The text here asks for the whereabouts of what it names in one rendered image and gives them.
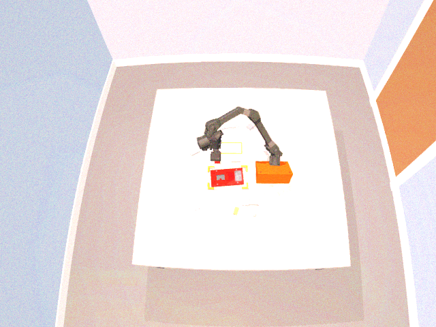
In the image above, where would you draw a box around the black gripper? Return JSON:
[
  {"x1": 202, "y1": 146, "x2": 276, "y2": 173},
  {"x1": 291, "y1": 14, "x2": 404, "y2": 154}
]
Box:
[{"x1": 210, "y1": 140, "x2": 221, "y2": 161}]

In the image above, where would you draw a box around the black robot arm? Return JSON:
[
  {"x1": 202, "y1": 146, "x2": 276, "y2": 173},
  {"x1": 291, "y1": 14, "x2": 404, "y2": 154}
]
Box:
[{"x1": 196, "y1": 106, "x2": 283, "y2": 166}]

